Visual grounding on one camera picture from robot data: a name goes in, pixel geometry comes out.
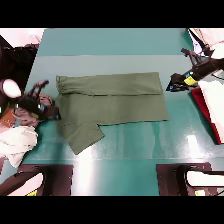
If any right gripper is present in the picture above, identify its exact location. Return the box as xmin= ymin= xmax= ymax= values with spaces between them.
xmin=165 ymin=71 xmax=198 ymax=93

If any green T-shirt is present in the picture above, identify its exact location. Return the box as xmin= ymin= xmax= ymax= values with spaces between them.
xmin=54 ymin=71 xmax=170 ymax=156

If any red garment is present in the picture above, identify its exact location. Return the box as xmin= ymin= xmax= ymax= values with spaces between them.
xmin=191 ymin=87 xmax=223 ymax=145

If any white garment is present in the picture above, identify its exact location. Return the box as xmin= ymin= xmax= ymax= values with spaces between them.
xmin=0 ymin=125 xmax=40 ymax=169
xmin=197 ymin=71 xmax=224 ymax=144

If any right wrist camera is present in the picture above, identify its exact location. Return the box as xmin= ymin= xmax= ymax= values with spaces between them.
xmin=180 ymin=47 xmax=203 ymax=67

